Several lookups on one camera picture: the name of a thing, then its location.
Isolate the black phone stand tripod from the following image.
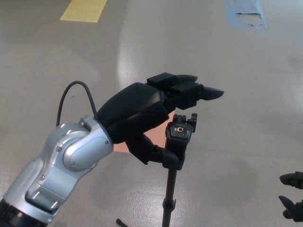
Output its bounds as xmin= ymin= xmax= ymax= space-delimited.
xmin=115 ymin=113 xmax=198 ymax=227

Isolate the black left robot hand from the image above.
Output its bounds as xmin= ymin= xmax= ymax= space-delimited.
xmin=96 ymin=72 xmax=225 ymax=168

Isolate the yellow rectangular floor marking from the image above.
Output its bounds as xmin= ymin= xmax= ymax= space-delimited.
xmin=60 ymin=0 xmax=108 ymax=24

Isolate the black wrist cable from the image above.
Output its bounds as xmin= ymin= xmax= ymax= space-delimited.
xmin=55 ymin=81 xmax=98 ymax=127

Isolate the torn blue floor marking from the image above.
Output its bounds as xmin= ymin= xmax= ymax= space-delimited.
xmin=224 ymin=0 xmax=268 ymax=30

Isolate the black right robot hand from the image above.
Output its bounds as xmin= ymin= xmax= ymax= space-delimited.
xmin=278 ymin=171 xmax=303 ymax=223

